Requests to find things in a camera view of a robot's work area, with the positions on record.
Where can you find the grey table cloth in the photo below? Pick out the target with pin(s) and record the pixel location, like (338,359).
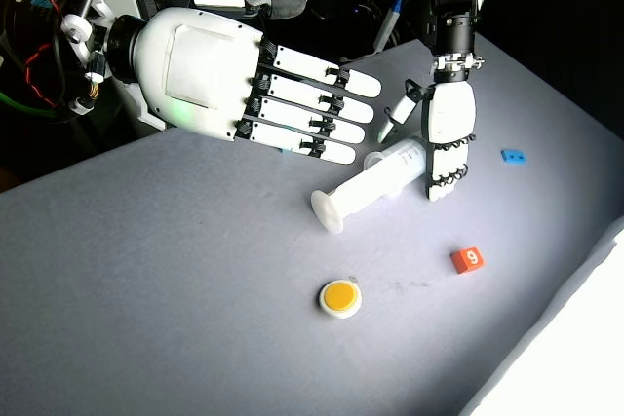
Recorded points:
(195,265)

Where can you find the red number cube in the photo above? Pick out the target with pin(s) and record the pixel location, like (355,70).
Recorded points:
(465,262)

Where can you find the yellow round button white rim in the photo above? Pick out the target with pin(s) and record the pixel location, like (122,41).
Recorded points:
(340,298)

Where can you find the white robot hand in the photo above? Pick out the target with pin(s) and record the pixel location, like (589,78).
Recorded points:
(451,111)
(195,70)

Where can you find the large clear plastic syringe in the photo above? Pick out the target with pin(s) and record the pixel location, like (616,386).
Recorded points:
(365,182)

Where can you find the blue letter tile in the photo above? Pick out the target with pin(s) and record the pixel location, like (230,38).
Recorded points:
(513,156)

